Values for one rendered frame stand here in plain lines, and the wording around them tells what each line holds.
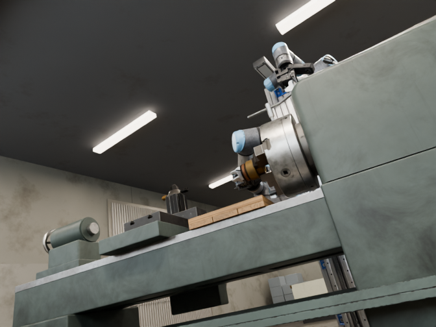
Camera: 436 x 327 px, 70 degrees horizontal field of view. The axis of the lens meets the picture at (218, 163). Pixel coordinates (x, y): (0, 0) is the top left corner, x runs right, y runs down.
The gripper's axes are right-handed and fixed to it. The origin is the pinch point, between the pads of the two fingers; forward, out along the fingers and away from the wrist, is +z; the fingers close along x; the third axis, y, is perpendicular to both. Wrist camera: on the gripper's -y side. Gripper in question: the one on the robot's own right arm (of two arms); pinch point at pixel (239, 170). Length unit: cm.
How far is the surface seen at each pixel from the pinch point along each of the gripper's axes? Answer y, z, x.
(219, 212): 5.5, 15.0, -19.2
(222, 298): 30, -22, -45
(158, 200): 340, -407, 186
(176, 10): 46, -64, 202
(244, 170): -2.7, 0.8, -1.4
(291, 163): -23.1, 9.5, -9.1
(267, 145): -17.2, 11.6, 0.0
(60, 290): 88, 16, -29
